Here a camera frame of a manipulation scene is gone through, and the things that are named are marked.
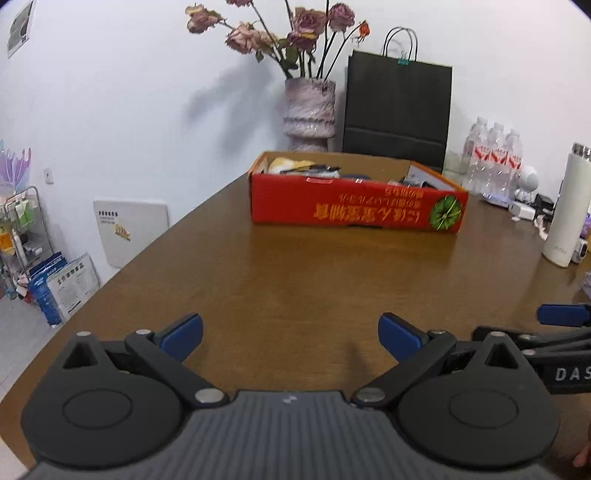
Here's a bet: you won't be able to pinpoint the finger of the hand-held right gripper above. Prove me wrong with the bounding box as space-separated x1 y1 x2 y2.
537 304 591 328
472 325 591 365

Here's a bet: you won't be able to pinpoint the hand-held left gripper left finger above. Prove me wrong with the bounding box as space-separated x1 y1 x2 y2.
62 313 228 408

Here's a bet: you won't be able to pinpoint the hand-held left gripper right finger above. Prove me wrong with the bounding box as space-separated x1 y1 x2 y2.
351 312 525 409

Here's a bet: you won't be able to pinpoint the red cardboard box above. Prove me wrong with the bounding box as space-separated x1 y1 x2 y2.
248 151 469 235

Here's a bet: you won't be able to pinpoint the white thermos bottle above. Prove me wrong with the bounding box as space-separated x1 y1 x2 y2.
542 142 591 268

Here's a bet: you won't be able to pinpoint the brown wooden desk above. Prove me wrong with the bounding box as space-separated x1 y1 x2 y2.
0 151 591 480

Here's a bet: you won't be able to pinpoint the white printed bag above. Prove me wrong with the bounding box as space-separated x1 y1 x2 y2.
47 253 100 321

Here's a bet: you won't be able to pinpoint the small white robot toy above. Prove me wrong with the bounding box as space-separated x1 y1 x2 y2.
515 165 540 204

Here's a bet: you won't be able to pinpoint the blue printed bag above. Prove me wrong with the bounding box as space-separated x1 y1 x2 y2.
28 251 68 326

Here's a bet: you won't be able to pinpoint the clear water bottle red label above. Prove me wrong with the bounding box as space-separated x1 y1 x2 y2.
482 122 506 197
501 129 524 199
462 116 489 192

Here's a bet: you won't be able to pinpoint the yellow plush toy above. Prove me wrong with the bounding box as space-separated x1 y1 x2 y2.
268 157 315 175

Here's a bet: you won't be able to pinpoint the black paper bag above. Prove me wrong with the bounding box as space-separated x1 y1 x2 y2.
342 26 453 174

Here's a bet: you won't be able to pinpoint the purple textured vase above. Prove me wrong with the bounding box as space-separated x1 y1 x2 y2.
283 78 337 152

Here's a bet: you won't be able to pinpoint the purple plastic hangers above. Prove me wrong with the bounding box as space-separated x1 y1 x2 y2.
0 138 32 190

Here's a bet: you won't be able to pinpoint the dried rose bouquet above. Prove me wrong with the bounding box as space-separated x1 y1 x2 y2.
185 0 371 80

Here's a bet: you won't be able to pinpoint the white wall panel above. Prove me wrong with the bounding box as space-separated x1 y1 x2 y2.
93 199 169 269

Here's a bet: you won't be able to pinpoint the metal wire rack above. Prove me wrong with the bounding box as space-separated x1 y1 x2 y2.
0 186 47 301

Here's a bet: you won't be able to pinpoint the wall poster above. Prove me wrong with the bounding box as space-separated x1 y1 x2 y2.
7 0 37 58

